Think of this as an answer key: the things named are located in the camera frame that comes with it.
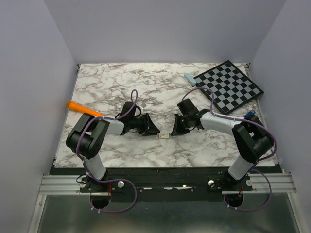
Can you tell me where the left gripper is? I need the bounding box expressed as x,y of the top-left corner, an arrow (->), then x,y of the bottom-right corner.
129,112 -> 160,136

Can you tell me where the white staple box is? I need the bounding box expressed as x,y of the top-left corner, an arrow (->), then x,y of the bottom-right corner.
158,132 -> 171,139

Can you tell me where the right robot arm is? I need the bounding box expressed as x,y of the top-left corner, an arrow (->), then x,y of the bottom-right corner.
171,99 -> 276,190

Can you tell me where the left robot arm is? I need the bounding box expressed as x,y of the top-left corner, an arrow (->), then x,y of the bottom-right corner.
66,102 -> 160,192

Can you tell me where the black grey checkerboard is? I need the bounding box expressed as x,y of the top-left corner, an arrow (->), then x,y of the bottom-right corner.
194,60 -> 264,115

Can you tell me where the orange marker pen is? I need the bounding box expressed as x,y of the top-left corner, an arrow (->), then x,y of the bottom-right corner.
66,101 -> 104,117

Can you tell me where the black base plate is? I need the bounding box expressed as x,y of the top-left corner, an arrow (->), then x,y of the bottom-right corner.
50,166 -> 284,205

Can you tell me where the aluminium rail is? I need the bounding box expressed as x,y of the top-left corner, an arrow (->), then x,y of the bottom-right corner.
39,173 -> 297,196

